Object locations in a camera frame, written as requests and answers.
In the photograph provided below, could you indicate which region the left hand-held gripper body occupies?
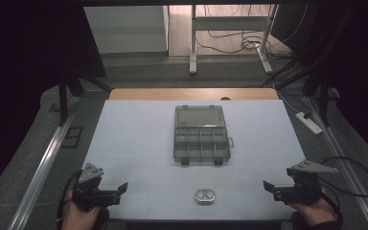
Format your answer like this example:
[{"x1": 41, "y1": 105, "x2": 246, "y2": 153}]
[{"x1": 71, "y1": 162, "x2": 120, "y2": 212}]

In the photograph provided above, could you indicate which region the white cabinet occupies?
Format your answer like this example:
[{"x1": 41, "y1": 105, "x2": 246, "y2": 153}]
[{"x1": 82, "y1": 5, "x2": 170, "y2": 55}]

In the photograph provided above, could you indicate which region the white power strip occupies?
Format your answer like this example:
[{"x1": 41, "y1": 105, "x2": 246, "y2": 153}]
[{"x1": 294, "y1": 111, "x2": 324, "y2": 136}]

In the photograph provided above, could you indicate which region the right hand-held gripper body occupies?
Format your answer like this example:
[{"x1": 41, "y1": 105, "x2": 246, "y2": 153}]
[{"x1": 273, "y1": 159, "x2": 340, "y2": 206}]

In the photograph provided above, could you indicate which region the black curtain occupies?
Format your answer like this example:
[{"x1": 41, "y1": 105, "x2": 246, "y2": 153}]
[
  {"x1": 0, "y1": 3, "x2": 107, "y2": 204},
  {"x1": 269, "y1": 3, "x2": 368, "y2": 161}
]

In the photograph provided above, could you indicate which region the aluminium rail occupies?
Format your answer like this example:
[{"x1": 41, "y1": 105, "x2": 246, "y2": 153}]
[
  {"x1": 7, "y1": 95, "x2": 81, "y2": 230},
  {"x1": 303, "y1": 95, "x2": 368, "y2": 230}
]

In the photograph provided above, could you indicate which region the dark floor socket plate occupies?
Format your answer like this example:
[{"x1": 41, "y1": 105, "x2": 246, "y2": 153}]
[{"x1": 60, "y1": 126, "x2": 84, "y2": 150}]

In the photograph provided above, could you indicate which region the person's left hand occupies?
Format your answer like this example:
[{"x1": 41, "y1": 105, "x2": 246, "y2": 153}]
[{"x1": 60, "y1": 190, "x2": 105, "y2": 230}]

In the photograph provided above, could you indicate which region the black metal stand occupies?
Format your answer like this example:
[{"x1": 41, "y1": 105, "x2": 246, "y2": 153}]
[
  {"x1": 262, "y1": 57, "x2": 337, "y2": 127},
  {"x1": 57, "y1": 68, "x2": 113, "y2": 127}
]

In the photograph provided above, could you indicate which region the clear grey plastic organizer box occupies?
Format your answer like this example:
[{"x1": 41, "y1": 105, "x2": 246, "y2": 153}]
[{"x1": 172, "y1": 104, "x2": 235, "y2": 167}]

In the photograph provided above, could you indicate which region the white table mat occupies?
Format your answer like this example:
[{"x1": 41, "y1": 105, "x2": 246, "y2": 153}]
[{"x1": 81, "y1": 99, "x2": 309, "y2": 222}]

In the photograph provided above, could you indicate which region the white metal desk frame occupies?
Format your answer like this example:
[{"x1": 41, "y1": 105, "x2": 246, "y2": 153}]
[{"x1": 188, "y1": 4, "x2": 280, "y2": 77}]

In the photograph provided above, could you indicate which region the person's right hand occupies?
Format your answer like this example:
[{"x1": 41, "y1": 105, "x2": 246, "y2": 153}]
[{"x1": 290, "y1": 186, "x2": 339, "y2": 228}]

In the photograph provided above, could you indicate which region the small silver oval case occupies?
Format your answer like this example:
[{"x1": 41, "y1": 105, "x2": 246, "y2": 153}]
[{"x1": 194, "y1": 188, "x2": 217, "y2": 205}]

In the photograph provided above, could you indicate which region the tangle of black floor cables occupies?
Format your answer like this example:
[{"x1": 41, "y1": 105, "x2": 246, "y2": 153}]
[{"x1": 194, "y1": 4, "x2": 311, "y2": 61}]

